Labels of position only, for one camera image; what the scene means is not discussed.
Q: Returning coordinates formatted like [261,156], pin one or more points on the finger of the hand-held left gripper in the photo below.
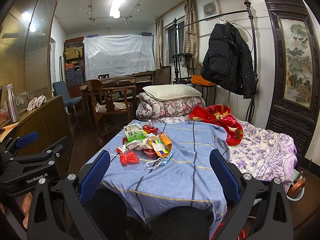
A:
[42,156]
[26,139]

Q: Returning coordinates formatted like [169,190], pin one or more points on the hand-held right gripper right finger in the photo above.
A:
[225,175]

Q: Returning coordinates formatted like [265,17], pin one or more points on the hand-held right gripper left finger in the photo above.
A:
[96,175]

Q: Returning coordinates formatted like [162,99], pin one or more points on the green tea carton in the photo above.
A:
[133,133]

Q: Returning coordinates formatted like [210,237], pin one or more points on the person's left hand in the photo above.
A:
[27,202]

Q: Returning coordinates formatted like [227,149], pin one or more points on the red white sachet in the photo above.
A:
[122,149]

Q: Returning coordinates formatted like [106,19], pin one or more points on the red foam net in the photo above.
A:
[128,158]

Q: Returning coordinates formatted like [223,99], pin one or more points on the stainless steel bottle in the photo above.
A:
[12,105]

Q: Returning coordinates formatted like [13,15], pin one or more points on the crumpled beige cloth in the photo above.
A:
[36,103]

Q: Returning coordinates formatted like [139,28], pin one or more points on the purple floral sheet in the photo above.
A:
[262,152]

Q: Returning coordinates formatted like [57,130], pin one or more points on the blue checked blanket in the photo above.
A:
[175,175]

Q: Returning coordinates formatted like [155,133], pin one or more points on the red patterned blanket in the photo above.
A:
[225,125]

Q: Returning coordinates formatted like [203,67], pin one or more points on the white green paper packet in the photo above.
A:
[141,143]

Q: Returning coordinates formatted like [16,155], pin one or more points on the red plastic cup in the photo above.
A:
[150,153]

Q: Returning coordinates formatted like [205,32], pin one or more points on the blue upholstered chair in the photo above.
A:
[62,92]

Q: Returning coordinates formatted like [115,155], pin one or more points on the blue face mask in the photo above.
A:
[163,162]

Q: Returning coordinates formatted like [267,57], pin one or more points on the orange medicine box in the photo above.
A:
[162,147]

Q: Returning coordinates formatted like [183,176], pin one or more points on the beige seat cushion cloth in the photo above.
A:
[117,106]

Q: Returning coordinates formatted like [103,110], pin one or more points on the light blue basin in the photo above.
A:
[295,196]

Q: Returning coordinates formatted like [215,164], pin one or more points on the carved wooden armchair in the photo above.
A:
[110,102]

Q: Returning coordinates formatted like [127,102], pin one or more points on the brown bowl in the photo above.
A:
[298,186]

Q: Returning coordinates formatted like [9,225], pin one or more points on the carved wooden painted screen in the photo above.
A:
[276,110]

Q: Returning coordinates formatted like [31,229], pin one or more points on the metal side table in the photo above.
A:
[208,92]

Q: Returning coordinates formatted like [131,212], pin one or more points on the folded floral quilt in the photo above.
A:
[160,110]

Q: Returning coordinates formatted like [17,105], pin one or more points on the dark wooden table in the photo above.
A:
[120,81]

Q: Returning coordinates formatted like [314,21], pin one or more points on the storage shelf with boxes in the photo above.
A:
[73,55]

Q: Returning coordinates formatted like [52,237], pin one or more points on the glass display cabinet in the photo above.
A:
[25,42]

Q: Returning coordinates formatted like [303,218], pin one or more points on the cream pillow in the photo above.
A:
[172,92]

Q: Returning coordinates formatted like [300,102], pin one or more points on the flat orange box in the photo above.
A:
[200,80]

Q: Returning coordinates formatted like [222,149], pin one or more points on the black padded jacket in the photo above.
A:
[230,60]

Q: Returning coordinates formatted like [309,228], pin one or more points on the dark framed board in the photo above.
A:
[162,76]

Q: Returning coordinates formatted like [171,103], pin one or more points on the white embroidered cloth cover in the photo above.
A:
[117,55]

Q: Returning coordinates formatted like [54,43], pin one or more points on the black round metal stand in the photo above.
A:
[182,55]

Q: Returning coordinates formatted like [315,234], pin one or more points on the standing fan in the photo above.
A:
[246,37]

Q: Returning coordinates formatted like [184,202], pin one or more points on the window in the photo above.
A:
[173,42]

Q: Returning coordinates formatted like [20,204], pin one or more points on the narrow checked beige curtain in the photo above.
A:
[159,45]

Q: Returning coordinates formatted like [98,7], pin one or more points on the ceiling spotlight track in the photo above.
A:
[110,18]

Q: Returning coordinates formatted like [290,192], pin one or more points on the wide checked beige curtain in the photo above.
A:
[190,30]

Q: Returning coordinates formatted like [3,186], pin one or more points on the fluorescent ceiling light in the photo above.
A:
[118,0]

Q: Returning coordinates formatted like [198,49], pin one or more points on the bamboo curtain rod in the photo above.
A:
[175,7]

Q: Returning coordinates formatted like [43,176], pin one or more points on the black metal bed frame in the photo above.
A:
[251,17]

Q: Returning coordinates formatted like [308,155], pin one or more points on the white wall vent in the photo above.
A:
[210,9]

